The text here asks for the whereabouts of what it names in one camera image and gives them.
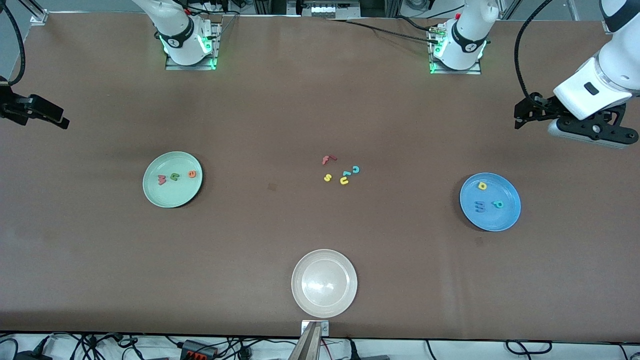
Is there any blue plate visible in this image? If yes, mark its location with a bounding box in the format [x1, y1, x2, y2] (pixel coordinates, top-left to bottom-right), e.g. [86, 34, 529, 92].
[459, 172, 522, 232]

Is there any green plate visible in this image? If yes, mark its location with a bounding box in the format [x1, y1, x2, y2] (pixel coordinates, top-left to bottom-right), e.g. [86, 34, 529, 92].
[142, 151, 204, 209]

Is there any white device behind table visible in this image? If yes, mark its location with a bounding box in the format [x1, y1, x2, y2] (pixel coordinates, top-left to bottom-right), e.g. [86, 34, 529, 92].
[287, 0, 362, 19]

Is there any white plate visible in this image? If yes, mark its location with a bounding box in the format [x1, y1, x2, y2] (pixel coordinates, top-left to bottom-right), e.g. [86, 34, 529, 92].
[291, 249, 359, 319]

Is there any black orange power adapter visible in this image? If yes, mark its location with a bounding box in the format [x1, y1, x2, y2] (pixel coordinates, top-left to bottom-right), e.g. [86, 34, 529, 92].
[179, 339, 219, 360]

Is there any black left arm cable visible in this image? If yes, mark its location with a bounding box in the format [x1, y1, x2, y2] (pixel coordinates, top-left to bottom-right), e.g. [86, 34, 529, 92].
[514, 0, 554, 101]

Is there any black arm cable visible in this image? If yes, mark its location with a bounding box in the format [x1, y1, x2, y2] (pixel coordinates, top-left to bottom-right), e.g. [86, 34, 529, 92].
[514, 0, 554, 101]
[0, 0, 26, 86]

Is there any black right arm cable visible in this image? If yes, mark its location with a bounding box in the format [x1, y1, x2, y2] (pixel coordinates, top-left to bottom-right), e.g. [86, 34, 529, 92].
[0, 0, 26, 86]

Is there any black cable on table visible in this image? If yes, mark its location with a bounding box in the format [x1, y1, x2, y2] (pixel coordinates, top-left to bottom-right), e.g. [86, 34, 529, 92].
[325, 16, 443, 45]

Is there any black looped cable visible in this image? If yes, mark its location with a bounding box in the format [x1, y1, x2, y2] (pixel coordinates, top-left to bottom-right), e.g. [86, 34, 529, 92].
[505, 339, 554, 357]

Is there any aluminium camera post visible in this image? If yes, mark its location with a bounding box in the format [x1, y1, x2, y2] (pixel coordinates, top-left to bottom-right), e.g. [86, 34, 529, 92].
[289, 320, 330, 360]

